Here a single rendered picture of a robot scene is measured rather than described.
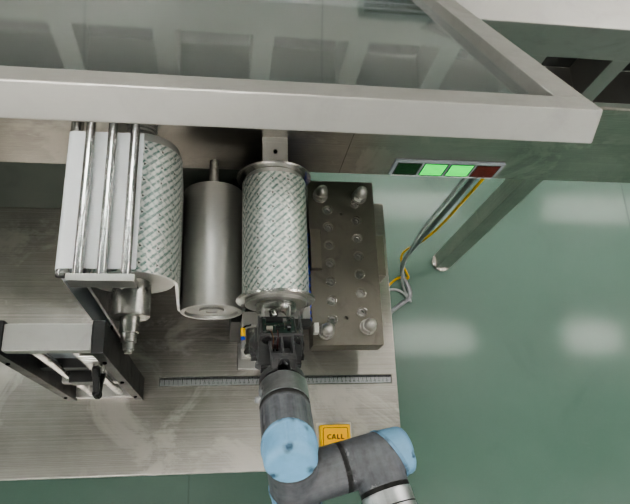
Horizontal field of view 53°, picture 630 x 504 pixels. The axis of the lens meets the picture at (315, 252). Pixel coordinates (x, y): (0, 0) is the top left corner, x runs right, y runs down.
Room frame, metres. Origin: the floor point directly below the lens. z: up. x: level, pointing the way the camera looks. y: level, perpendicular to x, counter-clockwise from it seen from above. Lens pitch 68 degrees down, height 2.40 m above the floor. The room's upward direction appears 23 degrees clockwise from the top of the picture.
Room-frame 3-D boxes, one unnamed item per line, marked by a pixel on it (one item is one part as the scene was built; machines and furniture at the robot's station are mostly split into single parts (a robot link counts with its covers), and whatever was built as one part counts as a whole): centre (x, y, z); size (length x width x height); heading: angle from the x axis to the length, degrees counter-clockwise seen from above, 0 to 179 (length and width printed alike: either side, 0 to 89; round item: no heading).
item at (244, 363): (0.28, 0.05, 1.05); 0.06 x 0.05 x 0.31; 23
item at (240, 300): (0.34, 0.03, 1.25); 0.15 x 0.01 x 0.15; 113
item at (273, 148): (0.61, 0.15, 1.28); 0.06 x 0.05 x 0.02; 23
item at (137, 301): (0.22, 0.25, 1.33); 0.06 x 0.06 x 0.06; 23
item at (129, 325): (0.16, 0.23, 1.33); 0.06 x 0.03 x 0.03; 23
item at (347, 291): (0.56, -0.07, 1.00); 0.40 x 0.16 x 0.06; 23
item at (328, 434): (0.19, -0.21, 0.91); 0.07 x 0.07 x 0.02; 23
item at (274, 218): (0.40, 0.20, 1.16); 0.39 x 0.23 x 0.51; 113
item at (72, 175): (0.35, 0.40, 1.17); 0.34 x 0.05 x 0.54; 23
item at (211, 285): (0.40, 0.19, 1.17); 0.26 x 0.12 x 0.12; 23
